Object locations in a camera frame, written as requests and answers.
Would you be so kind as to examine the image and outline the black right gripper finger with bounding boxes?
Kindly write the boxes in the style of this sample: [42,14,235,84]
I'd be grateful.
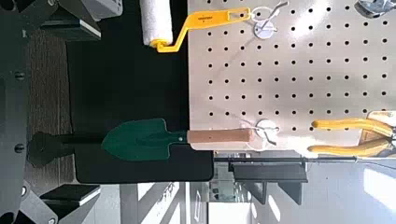
[38,183,102,224]
[39,0,103,42]

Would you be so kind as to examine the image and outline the grey box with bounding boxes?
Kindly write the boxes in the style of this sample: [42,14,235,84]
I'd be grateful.
[79,0,124,22]

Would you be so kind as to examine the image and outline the black mat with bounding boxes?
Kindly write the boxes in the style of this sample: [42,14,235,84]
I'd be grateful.
[65,0,215,185]

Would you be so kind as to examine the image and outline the clear plastic pegboard hook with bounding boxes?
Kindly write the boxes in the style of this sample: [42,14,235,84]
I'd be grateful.
[250,1,290,41]
[238,119,281,152]

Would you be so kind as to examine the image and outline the thin black rod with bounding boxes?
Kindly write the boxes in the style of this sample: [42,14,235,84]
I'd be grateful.
[213,156,359,163]

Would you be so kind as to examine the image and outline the white perforated pegboard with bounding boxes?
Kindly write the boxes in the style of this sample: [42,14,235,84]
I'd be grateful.
[186,0,396,154]

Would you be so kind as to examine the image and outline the shiny metal tool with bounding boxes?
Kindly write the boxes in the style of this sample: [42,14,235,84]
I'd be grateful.
[354,0,396,19]

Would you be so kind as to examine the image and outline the white paint roller yellow handle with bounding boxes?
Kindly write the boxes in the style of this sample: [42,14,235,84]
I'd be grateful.
[138,0,252,54]

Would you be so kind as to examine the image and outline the green trowel wooden handle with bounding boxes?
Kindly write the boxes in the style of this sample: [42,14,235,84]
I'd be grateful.
[101,118,255,162]

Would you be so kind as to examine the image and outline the black shelf bracket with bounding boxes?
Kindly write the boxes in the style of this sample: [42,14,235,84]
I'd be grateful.
[228,162,309,206]

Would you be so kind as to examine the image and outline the yellow handled pliers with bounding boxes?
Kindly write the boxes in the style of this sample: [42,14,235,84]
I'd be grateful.
[306,117,396,158]

